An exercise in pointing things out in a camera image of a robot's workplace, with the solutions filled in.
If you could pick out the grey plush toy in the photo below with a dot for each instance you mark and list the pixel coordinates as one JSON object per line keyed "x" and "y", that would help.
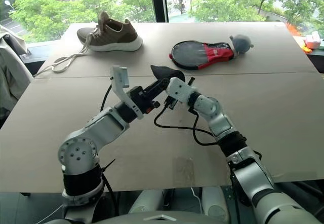
{"x": 241, "y": 44}

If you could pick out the pink box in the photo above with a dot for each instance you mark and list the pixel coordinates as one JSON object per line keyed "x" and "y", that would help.
{"x": 312, "y": 40}

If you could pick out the grey rounded robot leg cover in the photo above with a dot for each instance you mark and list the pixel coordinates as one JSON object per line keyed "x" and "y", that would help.
{"x": 146, "y": 201}
{"x": 215, "y": 203}

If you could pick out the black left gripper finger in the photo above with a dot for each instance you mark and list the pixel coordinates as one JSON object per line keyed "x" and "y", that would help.
{"x": 157, "y": 86}

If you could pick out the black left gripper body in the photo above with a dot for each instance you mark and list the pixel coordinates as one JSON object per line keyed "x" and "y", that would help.
{"x": 143, "y": 99}

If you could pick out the racket in red black cover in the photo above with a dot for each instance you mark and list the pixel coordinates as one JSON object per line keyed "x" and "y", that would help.
{"x": 192, "y": 53}

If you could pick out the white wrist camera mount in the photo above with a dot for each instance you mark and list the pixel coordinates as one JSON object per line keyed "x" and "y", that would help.
{"x": 121, "y": 77}
{"x": 181, "y": 89}

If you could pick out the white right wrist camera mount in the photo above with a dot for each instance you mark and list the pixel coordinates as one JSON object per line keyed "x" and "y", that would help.
{"x": 181, "y": 89}

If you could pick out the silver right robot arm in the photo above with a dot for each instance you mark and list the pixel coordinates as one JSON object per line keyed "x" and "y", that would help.
{"x": 253, "y": 178}

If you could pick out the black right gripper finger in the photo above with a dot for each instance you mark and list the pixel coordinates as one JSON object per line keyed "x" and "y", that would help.
{"x": 160, "y": 91}

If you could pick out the orange cloth item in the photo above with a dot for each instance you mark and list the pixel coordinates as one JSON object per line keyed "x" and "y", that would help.
{"x": 293, "y": 29}

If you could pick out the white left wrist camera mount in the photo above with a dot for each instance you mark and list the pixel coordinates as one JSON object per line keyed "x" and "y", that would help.
{"x": 121, "y": 77}

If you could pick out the brown sneaker with white laces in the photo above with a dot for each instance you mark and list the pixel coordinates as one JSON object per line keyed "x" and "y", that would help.
{"x": 114, "y": 35}

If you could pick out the black window frame post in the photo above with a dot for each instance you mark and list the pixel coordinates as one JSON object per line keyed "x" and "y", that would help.
{"x": 159, "y": 1}

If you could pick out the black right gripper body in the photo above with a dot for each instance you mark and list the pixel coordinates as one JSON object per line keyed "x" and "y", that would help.
{"x": 170, "y": 103}

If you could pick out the grey robot torso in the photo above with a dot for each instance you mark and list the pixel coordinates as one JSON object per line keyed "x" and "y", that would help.
{"x": 162, "y": 219}

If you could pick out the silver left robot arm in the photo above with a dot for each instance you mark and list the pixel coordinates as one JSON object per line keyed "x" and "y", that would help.
{"x": 83, "y": 148}

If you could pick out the beige cloth on chair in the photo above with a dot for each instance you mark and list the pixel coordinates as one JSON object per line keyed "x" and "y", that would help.
{"x": 10, "y": 77}

